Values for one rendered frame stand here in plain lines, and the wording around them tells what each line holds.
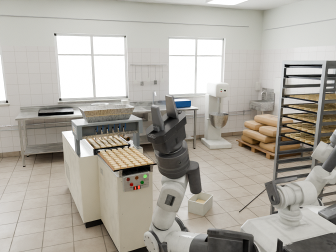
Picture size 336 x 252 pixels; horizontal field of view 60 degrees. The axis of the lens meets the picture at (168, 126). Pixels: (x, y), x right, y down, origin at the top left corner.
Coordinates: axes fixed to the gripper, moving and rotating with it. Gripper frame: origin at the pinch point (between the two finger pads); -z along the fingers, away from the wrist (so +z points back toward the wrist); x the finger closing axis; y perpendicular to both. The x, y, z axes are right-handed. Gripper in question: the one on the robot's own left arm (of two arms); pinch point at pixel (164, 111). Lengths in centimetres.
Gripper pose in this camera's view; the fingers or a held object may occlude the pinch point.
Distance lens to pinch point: 69.5
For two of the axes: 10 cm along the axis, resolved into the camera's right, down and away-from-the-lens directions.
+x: 6.2, -5.2, 5.9
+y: 7.7, 2.6, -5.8
